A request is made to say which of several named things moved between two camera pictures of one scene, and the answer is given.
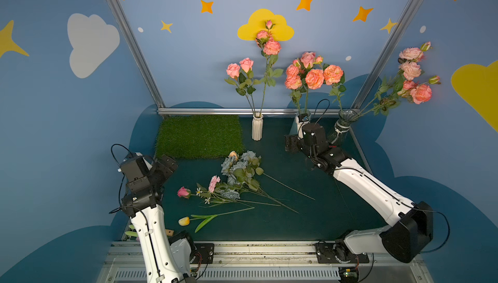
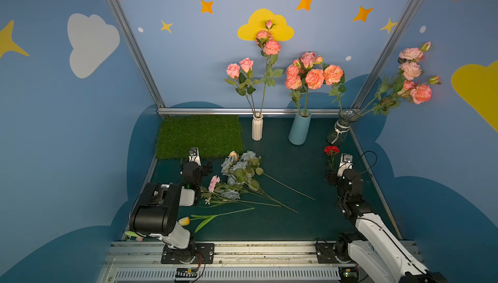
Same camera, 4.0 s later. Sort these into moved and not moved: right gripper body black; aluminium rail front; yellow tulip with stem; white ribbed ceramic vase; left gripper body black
Moved: left gripper body black; right gripper body black
Not moved: aluminium rail front; white ribbed ceramic vase; yellow tulip with stem
